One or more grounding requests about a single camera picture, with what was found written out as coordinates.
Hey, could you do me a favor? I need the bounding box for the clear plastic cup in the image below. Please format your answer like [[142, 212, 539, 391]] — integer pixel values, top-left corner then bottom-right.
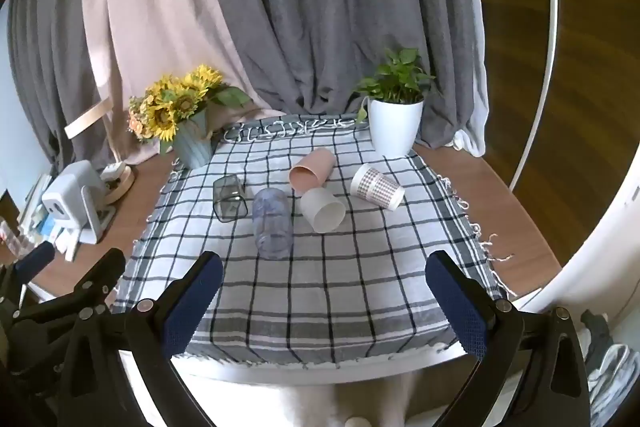
[[251, 187, 295, 258]]

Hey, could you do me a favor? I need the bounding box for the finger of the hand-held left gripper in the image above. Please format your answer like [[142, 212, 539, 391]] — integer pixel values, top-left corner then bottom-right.
[[69, 249, 127, 322], [12, 240, 56, 282]]

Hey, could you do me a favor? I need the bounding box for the pile of clothes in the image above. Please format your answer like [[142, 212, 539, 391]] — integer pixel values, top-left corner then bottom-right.
[[579, 307, 640, 427]]

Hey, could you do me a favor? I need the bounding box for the patterned paper cup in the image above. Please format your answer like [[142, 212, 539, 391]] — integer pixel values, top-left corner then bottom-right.
[[350, 163, 406, 212]]

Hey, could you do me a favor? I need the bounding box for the white cup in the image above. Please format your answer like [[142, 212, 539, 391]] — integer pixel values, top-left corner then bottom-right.
[[300, 188, 347, 234]]

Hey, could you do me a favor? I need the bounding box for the beige curtain strap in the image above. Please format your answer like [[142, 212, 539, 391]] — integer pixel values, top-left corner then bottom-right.
[[65, 99, 112, 140]]

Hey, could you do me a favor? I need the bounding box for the pink cup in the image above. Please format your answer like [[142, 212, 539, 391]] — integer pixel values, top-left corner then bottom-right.
[[289, 148, 337, 192]]

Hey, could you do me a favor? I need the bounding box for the white round furniture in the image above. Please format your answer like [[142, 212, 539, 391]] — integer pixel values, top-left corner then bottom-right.
[[517, 147, 640, 325]]

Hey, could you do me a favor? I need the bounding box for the dark grey glass cup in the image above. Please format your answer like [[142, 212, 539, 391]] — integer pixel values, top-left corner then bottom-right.
[[212, 174, 249, 223]]

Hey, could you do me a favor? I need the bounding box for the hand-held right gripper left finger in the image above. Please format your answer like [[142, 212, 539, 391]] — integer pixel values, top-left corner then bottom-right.
[[124, 251, 224, 427]]

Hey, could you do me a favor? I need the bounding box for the white box device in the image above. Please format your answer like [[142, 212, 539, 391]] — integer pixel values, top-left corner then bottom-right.
[[41, 160, 117, 244]]

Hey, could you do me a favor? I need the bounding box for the blue-grey ribbed vase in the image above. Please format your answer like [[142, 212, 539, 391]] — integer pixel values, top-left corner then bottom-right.
[[172, 111, 216, 170]]

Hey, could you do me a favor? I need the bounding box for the round wooden stand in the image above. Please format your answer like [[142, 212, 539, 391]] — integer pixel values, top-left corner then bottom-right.
[[100, 161, 137, 206]]

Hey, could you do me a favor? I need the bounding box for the sunflower bouquet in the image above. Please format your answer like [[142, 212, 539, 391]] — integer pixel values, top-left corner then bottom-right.
[[127, 64, 254, 156]]

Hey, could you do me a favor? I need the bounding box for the white hoop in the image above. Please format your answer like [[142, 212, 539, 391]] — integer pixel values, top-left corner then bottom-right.
[[507, 0, 560, 194]]

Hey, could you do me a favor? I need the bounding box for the stack of books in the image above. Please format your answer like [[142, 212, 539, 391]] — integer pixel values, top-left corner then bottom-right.
[[16, 173, 55, 240]]

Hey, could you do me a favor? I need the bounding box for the white plant pot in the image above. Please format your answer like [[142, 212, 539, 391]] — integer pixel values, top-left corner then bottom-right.
[[367, 97, 425, 158]]

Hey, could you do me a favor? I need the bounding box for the white cloth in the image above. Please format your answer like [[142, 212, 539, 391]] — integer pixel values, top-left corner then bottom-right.
[[451, 0, 489, 158]]

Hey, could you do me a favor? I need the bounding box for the pink curtain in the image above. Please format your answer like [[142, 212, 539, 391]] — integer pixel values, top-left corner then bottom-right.
[[81, 0, 287, 166]]

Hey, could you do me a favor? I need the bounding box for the grey curtain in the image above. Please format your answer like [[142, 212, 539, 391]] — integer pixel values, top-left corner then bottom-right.
[[7, 0, 481, 174]]

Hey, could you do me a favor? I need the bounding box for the green potted plant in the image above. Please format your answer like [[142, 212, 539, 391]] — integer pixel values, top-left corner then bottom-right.
[[352, 47, 436, 126]]

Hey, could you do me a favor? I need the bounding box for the plaid tablecloth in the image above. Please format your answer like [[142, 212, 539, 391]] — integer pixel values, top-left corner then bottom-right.
[[111, 114, 518, 369]]

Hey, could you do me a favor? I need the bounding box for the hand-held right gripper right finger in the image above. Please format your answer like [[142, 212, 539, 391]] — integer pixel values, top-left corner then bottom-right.
[[424, 250, 592, 427]]

